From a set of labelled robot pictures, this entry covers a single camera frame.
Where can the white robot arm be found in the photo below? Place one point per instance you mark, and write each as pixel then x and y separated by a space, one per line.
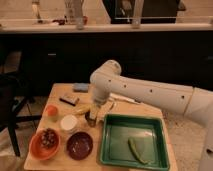
pixel 194 103

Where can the yellow banana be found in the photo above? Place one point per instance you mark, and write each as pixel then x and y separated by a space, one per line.
pixel 82 110

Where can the orange bowl with nuts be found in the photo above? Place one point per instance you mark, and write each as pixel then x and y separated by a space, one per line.
pixel 44 144

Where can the dark red bowl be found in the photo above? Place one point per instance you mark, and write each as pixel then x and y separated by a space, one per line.
pixel 79 145

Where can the blue sponge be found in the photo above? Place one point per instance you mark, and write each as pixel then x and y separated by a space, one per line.
pixel 80 87

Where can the black whiteboard eraser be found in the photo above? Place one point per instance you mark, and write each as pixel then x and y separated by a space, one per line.
pixel 72 100

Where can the dark metal cup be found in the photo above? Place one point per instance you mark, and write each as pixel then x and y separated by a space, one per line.
pixel 87 117

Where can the dark counter cabinet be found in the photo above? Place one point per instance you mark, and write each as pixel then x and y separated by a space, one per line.
pixel 178 57

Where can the white round lid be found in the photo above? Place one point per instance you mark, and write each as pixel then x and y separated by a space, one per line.
pixel 68 122

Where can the black office chair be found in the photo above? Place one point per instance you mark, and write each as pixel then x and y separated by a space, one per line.
pixel 9 110

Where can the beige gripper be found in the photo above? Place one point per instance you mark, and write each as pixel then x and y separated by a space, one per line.
pixel 94 110

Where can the white black-handled brush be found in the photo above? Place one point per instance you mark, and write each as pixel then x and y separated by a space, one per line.
pixel 122 98

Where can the green plastic tray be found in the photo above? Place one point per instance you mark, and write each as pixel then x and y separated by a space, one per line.
pixel 149 138

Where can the small orange cup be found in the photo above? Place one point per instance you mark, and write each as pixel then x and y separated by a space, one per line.
pixel 52 112

